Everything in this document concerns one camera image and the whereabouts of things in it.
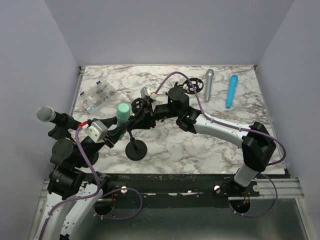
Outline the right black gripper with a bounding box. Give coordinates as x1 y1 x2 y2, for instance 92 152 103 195
128 100 180 130

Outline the black round-base shock mount stand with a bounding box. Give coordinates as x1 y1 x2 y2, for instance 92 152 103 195
131 97 146 117

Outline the teal microphone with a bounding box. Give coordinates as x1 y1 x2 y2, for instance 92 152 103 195
116 103 131 127

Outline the black round-base clip stand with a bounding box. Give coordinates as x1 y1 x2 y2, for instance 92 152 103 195
125 123 148 161

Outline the grey microphone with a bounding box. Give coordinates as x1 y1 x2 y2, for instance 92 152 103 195
204 68 214 103

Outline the blue microphone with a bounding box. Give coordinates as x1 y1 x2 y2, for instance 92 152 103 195
225 75 238 109

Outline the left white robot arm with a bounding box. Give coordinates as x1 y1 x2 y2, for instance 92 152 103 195
34 112 127 240

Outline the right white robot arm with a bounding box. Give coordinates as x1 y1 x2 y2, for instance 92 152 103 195
127 86 276 196

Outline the black round-base mic stand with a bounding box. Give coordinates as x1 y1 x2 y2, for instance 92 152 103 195
48 125 88 169

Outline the black microphone silver grille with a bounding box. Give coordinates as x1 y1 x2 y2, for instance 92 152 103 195
36 105 81 131

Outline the clear plastic screw box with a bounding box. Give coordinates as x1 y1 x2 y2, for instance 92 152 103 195
78 80 119 115

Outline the small white plastic piece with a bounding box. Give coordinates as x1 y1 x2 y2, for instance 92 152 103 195
222 149 235 164

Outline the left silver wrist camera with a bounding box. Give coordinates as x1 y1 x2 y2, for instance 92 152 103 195
79 120 107 144

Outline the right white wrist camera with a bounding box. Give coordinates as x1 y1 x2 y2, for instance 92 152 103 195
140 86 158 103

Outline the black tripod shock mount stand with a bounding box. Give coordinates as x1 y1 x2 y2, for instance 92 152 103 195
174 77 204 95

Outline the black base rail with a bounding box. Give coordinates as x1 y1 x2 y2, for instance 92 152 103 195
94 173 260 213

